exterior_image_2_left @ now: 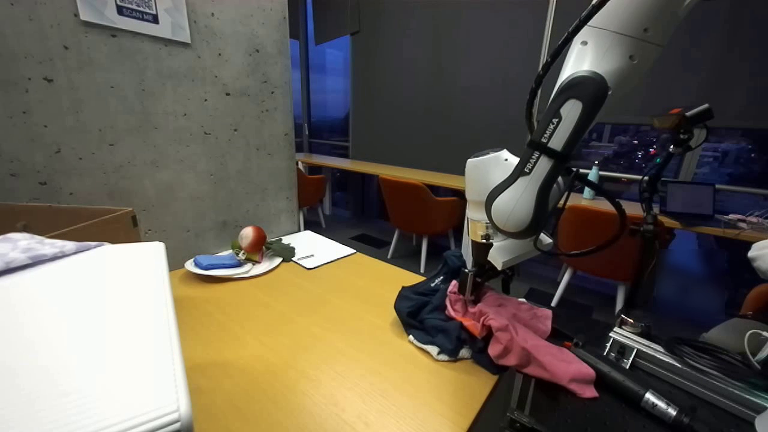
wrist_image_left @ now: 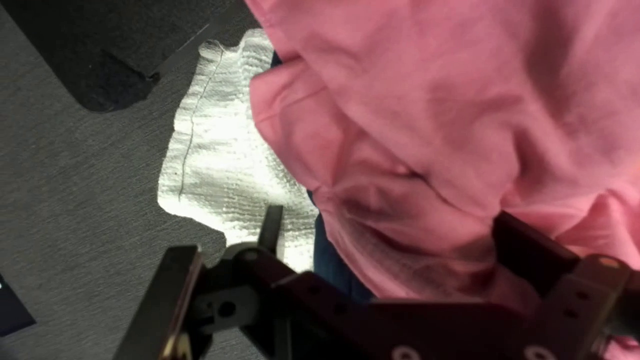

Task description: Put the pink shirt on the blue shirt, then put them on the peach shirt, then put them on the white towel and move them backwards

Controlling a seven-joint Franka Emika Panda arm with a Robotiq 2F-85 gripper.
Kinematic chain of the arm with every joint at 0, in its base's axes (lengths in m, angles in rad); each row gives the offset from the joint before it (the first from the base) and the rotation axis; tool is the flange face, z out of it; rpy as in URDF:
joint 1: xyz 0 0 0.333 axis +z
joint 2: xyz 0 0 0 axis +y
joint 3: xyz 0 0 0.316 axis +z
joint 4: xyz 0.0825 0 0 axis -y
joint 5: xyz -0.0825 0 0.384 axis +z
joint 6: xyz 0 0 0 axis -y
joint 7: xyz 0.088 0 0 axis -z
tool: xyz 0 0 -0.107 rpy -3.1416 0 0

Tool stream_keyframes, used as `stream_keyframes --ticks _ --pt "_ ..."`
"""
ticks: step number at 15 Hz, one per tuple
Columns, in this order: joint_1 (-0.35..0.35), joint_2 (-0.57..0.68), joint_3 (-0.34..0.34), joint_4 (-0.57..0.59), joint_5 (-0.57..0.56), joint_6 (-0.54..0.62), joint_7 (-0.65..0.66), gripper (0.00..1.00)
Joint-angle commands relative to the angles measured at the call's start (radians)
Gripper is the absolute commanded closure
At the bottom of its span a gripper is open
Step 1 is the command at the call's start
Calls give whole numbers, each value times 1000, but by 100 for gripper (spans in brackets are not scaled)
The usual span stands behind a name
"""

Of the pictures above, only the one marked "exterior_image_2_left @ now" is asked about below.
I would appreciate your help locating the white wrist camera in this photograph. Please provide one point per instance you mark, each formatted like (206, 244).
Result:
(518, 255)

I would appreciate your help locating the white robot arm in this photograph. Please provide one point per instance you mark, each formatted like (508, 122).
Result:
(608, 39)

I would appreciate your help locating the orange chair white legs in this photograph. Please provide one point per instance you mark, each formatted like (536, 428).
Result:
(311, 193)
(421, 212)
(608, 249)

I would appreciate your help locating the blue sponge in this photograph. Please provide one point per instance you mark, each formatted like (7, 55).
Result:
(216, 261)

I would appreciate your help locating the long wooden desk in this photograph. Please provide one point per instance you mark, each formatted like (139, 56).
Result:
(385, 171)

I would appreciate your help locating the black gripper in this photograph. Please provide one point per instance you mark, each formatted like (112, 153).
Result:
(480, 255)

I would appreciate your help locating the dark laptop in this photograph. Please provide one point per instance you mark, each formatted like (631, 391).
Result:
(688, 199)

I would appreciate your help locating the white wall poster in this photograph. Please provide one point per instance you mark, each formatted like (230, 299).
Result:
(136, 15)

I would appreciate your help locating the white paper sheet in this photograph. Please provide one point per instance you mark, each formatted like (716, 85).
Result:
(319, 249)

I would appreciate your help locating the black camera stand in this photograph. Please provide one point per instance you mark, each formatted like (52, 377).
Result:
(650, 201)

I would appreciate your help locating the green leaf toy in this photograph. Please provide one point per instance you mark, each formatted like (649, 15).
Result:
(278, 250)

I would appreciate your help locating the white plastic box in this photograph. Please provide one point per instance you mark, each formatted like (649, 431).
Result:
(79, 337)

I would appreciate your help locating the brown cardboard box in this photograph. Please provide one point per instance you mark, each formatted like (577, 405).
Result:
(72, 220)

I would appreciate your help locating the dark blue shirt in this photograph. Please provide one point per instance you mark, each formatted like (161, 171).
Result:
(427, 313)

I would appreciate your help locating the pink shirt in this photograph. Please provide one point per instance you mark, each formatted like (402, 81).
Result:
(529, 340)

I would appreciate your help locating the teal bottle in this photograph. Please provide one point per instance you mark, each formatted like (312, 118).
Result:
(594, 184)

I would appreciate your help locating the patterned cloth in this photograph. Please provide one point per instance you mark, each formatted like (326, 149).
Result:
(31, 250)

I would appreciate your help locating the red apple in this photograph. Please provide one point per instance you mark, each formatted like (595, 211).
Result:
(253, 241)

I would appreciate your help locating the black tube silver end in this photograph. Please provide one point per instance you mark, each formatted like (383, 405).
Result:
(631, 391)

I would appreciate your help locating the silver metal rails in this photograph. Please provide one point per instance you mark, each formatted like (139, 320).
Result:
(688, 363)

